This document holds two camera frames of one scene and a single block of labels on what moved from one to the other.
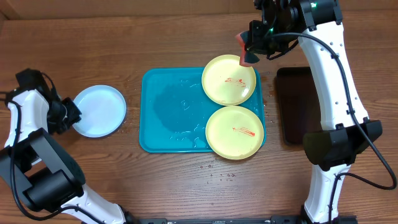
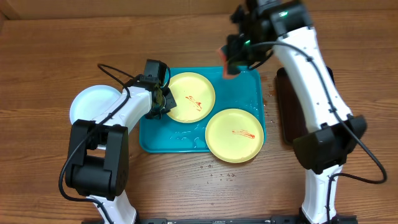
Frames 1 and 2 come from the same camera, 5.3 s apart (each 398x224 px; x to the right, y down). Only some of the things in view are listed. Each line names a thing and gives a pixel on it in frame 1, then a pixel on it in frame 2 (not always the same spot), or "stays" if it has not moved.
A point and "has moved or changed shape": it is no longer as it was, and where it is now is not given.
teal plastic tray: [174, 109] stays
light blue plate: [103, 109] stays
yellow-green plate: [226, 82] → [194, 96]
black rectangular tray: [299, 101] stays
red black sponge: [246, 58] has moved or changed shape
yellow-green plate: [234, 132] stays
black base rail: [275, 219] stays
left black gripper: [75, 116] → [170, 103]
